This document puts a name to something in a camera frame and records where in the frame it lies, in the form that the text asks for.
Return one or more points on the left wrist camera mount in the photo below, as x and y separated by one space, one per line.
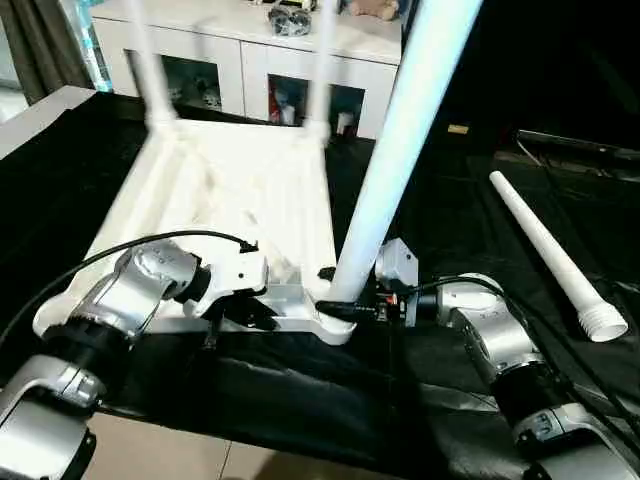
235 275

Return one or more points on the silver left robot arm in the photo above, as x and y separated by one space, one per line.
90 340

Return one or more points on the small grey metal object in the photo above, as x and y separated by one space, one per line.
292 18

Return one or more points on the white glass-door cabinet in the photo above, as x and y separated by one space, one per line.
240 50

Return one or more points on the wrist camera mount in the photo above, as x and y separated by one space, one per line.
235 275
397 262

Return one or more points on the white plastic table top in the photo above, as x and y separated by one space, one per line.
230 210

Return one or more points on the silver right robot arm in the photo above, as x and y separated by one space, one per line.
510 350

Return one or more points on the brown plush toy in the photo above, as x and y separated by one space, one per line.
375 8

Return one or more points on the white plastic table leg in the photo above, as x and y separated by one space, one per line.
410 130
320 65
555 250
150 60

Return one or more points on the black work mat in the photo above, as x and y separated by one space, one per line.
300 390

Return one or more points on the large black cabinet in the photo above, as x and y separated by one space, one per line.
540 60

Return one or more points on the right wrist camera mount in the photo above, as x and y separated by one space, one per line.
397 262

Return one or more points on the small tan label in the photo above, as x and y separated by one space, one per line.
458 129

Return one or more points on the grey curtain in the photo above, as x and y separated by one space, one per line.
45 45

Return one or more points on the small dark figurines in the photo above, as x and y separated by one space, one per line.
195 98

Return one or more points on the light blue plastic object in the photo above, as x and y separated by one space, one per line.
92 45

